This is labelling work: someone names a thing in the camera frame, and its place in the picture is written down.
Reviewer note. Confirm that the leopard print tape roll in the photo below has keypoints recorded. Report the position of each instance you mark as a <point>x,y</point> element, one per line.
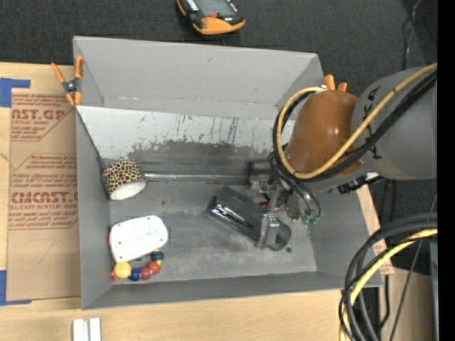
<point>122,178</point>

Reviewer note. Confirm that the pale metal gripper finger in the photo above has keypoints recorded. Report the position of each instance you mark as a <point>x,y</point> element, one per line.
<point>264,234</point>
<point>274,227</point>

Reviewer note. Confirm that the brown cardboard board red print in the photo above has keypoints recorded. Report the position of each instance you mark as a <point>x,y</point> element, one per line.
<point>42,176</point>

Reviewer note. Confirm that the black cylinder on white bracket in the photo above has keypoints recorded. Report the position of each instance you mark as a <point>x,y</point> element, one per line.
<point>350,187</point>

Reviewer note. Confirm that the grey metal bin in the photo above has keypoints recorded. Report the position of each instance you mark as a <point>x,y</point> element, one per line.
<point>199,226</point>

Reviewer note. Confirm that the white flat rounded device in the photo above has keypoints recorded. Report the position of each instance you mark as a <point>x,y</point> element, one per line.
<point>136,236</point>

